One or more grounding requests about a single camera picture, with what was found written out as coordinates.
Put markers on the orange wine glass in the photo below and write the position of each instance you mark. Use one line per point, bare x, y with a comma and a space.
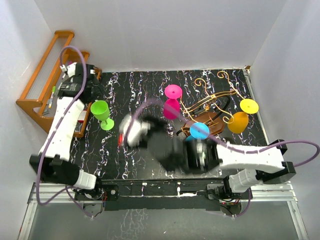
241, 119

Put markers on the gold wire wine glass rack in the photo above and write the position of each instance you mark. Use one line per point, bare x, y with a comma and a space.
210, 110

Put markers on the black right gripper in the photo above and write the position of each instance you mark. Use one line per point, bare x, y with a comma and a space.
159, 125

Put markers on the green capped marker pen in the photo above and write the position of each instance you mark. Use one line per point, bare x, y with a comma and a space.
51, 97

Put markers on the blue wine glass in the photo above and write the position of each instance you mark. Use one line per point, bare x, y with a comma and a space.
198, 131

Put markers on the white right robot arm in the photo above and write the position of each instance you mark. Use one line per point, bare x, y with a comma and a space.
199, 156

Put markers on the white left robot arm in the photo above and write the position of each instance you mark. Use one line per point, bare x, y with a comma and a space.
52, 164

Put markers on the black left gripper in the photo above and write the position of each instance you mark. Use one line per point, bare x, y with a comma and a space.
97, 91

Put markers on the aluminium frame rail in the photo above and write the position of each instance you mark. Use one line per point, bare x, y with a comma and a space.
132, 195

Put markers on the wooden tiered shelf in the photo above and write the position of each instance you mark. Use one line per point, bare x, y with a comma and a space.
34, 100

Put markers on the green wine glass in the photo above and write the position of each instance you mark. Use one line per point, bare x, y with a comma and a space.
101, 112

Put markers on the pink wine glass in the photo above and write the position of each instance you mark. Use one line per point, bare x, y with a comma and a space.
173, 92

